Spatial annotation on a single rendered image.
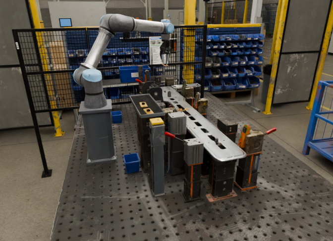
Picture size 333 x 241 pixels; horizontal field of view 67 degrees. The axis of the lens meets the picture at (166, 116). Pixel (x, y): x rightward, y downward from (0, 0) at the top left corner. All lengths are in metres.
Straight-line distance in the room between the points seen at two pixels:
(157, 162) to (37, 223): 1.49
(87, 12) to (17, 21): 4.85
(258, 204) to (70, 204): 1.03
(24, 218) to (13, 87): 1.91
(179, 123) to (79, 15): 7.24
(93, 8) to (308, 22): 5.92
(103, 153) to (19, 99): 2.37
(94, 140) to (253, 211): 1.06
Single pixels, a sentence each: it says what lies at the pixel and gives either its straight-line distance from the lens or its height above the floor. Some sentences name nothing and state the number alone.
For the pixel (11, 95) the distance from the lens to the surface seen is 4.00.
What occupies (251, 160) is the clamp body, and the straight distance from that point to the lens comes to 1.51.
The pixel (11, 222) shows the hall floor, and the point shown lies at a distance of 2.71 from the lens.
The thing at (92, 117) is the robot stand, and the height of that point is 1.05.
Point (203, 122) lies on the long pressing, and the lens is 1.67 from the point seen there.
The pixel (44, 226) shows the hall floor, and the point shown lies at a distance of 2.55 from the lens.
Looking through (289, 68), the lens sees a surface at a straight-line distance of 4.80.
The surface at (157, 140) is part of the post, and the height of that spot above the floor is 1.06.
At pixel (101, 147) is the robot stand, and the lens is 1.79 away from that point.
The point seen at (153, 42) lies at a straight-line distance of 2.75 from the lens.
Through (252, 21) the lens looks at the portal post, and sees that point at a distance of 6.62.
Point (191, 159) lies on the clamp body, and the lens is 1.31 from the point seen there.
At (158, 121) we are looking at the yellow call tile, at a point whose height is 1.16.
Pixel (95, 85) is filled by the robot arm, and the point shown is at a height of 1.25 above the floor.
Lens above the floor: 1.67
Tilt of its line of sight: 22 degrees down
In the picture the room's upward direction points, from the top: straight up
